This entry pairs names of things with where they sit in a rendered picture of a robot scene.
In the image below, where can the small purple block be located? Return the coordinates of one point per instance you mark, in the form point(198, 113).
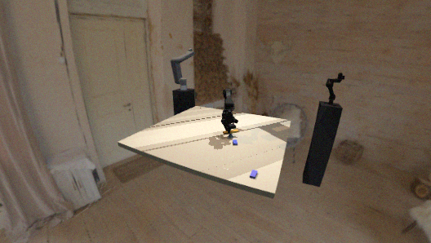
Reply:
point(253, 174)

